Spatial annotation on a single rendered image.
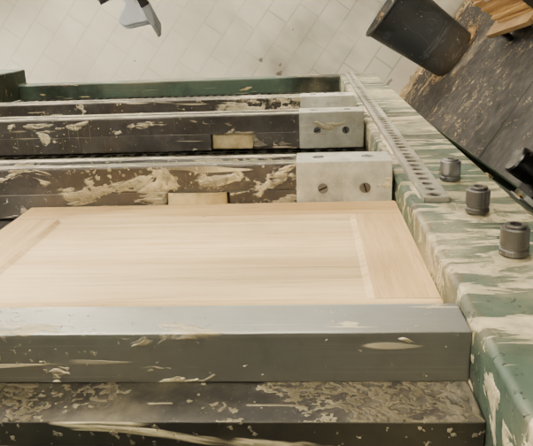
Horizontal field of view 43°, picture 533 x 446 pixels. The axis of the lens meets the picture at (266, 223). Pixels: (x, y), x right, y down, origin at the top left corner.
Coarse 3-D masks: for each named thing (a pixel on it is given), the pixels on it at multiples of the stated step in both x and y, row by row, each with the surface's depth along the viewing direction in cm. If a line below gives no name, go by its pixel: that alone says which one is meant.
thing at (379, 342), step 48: (0, 336) 50; (48, 336) 50; (96, 336) 49; (144, 336) 49; (192, 336) 49; (240, 336) 49; (288, 336) 48; (336, 336) 48; (384, 336) 48; (432, 336) 48
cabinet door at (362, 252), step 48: (0, 240) 78; (48, 240) 79; (96, 240) 78; (144, 240) 77; (192, 240) 77; (240, 240) 76; (288, 240) 76; (336, 240) 75; (384, 240) 73; (0, 288) 65; (48, 288) 64; (96, 288) 64; (144, 288) 63; (192, 288) 63; (240, 288) 63; (288, 288) 62; (336, 288) 62; (384, 288) 61; (432, 288) 60
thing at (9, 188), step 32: (0, 160) 96; (32, 160) 95; (64, 160) 94; (96, 160) 94; (128, 160) 93; (160, 160) 93; (192, 160) 93; (224, 160) 92; (256, 160) 90; (288, 160) 89; (320, 160) 88; (352, 160) 88; (384, 160) 87; (0, 192) 91; (32, 192) 91; (64, 192) 91; (96, 192) 91; (128, 192) 91; (160, 192) 90; (192, 192) 90; (256, 192) 90; (288, 192) 89; (320, 192) 89; (352, 192) 89; (384, 192) 88
